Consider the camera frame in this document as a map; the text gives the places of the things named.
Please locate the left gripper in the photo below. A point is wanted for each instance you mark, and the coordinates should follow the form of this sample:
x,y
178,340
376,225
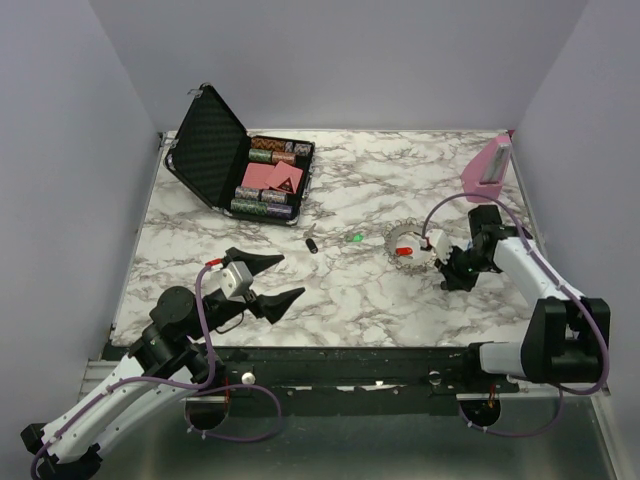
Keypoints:
x,y
272,306

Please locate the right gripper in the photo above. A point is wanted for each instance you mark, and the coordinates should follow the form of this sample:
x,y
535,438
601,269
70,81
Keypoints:
x,y
453,279

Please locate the metal disc keyring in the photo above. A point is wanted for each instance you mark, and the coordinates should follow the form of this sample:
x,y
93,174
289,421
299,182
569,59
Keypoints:
x,y
407,233

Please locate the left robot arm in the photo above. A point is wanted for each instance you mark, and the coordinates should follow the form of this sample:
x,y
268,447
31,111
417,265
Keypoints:
x,y
172,360

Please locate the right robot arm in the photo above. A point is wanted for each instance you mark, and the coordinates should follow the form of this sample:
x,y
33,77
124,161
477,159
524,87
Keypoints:
x,y
566,341

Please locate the key with red tag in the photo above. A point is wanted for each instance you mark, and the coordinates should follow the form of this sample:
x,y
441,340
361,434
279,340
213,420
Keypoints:
x,y
403,251

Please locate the pink holder block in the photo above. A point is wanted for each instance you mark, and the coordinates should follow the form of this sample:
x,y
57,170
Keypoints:
x,y
483,178

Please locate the key with green tag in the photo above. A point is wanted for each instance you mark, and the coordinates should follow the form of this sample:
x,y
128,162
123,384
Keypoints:
x,y
355,238

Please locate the black poker chip case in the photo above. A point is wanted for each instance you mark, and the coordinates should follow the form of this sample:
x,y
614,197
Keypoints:
x,y
210,153

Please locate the red playing card deck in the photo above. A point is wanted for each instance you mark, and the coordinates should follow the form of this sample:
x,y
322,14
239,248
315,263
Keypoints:
x,y
256,175

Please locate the red card with black triangle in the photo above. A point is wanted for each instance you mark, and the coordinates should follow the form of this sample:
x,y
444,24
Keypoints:
x,y
285,178

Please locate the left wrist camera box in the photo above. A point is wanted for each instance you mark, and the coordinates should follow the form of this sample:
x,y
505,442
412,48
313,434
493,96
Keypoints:
x,y
234,281

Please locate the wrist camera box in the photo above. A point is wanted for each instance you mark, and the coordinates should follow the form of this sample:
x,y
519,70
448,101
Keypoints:
x,y
437,241
234,281

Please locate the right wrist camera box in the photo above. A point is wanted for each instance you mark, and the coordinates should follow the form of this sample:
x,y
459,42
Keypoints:
x,y
437,241

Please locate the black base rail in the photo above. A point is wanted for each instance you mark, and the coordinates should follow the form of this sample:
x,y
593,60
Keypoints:
x,y
354,381

